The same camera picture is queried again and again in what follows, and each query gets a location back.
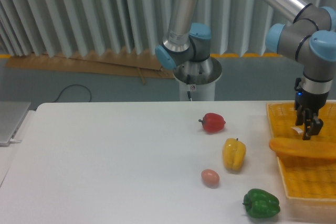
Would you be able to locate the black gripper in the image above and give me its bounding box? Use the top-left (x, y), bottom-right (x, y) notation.
top-left (294, 77), bottom-right (329, 140)

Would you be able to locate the long orange baguette bread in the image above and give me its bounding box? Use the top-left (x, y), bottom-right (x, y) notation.
top-left (269, 137), bottom-right (335, 160)

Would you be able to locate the yellow bell pepper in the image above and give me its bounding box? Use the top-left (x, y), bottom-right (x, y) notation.
top-left (222, 138), bottom-right (246, 172)

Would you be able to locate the red bell pepper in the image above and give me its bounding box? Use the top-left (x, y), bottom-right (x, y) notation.
top-left (198, 113), bottom-right (226, 134)

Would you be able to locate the green bell pepper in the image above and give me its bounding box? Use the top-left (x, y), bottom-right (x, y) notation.
top-left (243, 188), bottom-right (280, 219)

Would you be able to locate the brown egg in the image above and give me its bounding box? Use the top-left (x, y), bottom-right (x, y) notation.
top-left (201, 169), bottom-right (220, 187)

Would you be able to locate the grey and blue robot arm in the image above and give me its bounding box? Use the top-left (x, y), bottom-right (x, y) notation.
top-left (155, 0), bottom-right (335, 140)

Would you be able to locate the white paper tag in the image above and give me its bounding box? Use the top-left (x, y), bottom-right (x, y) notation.
top-left (291, 127), bottom-right (303, 135)

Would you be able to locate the brown cardboard sheet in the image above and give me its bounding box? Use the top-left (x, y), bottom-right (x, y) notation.
top-left (5, 47), bottom-right (174, 84)

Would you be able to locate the grey pleated curtain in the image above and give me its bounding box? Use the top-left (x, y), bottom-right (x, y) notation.
top-left (0, 0), bottom-right (336, 59)

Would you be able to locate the silver laptop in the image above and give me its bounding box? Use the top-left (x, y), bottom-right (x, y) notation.
top-left (1, 101), bottom-right (31, 147)

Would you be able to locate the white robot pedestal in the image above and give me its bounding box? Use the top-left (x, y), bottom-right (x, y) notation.
top-left (173, 57), bottom-right (222, 101)

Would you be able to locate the black cable on floor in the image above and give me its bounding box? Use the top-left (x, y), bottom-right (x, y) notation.
top-left (52, 84), bottom-right (92, 103)

